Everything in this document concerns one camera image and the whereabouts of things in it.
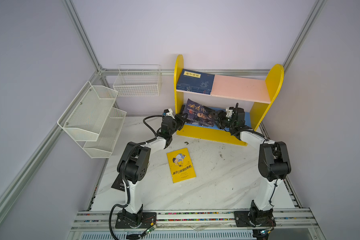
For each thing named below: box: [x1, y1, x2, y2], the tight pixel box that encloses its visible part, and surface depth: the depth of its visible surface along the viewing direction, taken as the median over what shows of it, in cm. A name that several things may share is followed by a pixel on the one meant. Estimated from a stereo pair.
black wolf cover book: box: [185, 113, 215, 127], surface depth 94 cm
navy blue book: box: [176, 68, 215, 95], surface depth 78 cm
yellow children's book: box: [166, 147, 197, 184], surface depth 93 cm
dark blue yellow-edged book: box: [183, 98, 216, 127], surface depth 95 cm
